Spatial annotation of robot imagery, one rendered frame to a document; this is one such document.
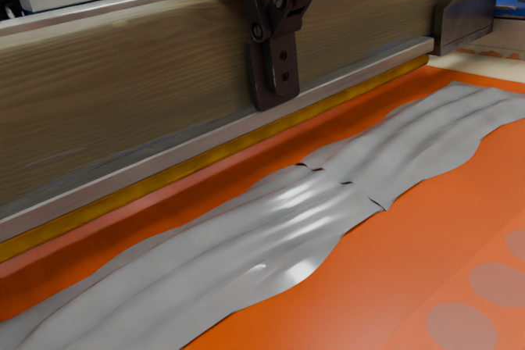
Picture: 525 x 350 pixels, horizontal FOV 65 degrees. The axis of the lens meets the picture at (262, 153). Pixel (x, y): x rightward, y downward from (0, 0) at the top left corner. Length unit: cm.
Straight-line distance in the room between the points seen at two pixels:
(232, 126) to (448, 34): 21
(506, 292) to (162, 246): 14
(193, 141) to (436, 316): 14
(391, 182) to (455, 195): 3
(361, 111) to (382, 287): 18
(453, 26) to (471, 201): 19
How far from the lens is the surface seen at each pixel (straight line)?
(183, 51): 22
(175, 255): 20
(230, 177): 26
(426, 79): 39
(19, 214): 21
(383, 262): 19
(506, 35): 44
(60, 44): 20
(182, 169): 25
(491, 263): 20
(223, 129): 23
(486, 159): 27
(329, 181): 23
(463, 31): 40
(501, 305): 19
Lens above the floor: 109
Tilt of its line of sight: 28 degrees down
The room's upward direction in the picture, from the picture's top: 8 degrees counter-clockwise
